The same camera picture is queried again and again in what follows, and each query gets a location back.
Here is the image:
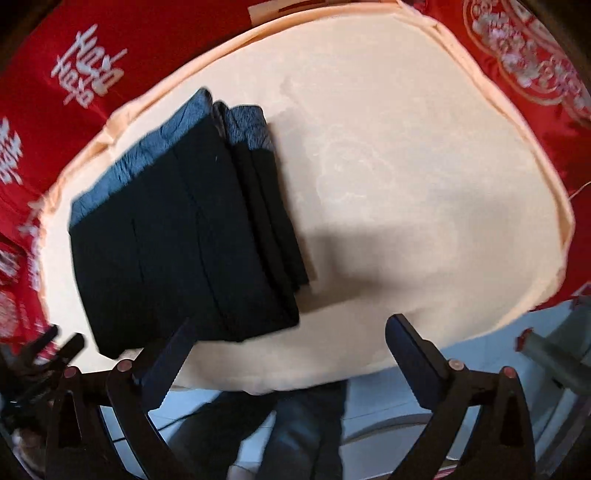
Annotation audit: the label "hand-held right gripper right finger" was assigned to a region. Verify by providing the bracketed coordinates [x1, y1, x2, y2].
[385, 314, 537, 480]

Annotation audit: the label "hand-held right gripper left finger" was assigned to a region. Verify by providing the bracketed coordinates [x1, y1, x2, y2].
[45, 318, 200, 480]

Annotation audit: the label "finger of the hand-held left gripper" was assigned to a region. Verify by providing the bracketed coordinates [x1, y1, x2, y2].
[34, 332, 87, 377]
[21, 324, 60, 365]

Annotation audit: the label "black pants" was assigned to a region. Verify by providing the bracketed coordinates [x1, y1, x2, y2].
[68, 88, 311, 360]

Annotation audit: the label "person's left hand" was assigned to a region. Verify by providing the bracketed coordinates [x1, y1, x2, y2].
[10, 425, 48, 477]

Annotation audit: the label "person's blue jeans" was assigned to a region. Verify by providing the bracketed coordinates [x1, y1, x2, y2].
[173, 381, 348, 480]

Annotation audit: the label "beige cloth mat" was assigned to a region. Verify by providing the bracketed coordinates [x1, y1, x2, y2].
[34, 0, 575, 398]

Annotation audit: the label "red printed blanket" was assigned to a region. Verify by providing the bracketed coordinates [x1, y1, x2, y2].
[0, 0, 591, 365]

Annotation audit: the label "grey metal frame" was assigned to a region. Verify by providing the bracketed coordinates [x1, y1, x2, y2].
[516, 284, 591, 395]

